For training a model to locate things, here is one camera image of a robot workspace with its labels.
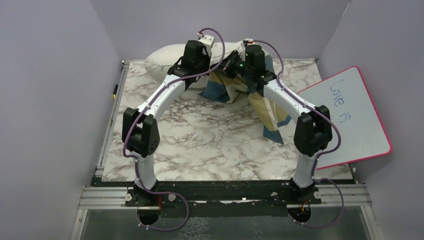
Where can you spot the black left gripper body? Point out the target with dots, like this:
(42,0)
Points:
(202,67)

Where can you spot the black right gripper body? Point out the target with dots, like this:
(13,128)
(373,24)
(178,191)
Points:
(234,66)

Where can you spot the blue yellow patchwork pillowcase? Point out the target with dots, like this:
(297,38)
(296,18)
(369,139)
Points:
(222,89)

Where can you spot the white pillow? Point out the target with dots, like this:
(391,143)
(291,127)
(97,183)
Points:
(158,63)

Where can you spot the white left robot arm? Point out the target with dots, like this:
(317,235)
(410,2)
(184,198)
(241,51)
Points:
(140,131)

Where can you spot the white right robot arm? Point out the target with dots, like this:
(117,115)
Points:
(313,129)

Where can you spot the yellow black marker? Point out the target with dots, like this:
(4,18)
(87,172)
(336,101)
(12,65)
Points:
(115,90)

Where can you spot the pink framed whiteboard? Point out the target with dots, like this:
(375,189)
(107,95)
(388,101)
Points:
(352,110)

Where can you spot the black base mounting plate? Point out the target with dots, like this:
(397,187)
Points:
(233,188)

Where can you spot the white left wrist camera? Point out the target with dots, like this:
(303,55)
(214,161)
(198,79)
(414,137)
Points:
(207,40)

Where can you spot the aluminium table edge rail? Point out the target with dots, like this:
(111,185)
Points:
(111,122)

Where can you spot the aluminium front rail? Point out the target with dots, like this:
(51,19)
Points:
(120,198)

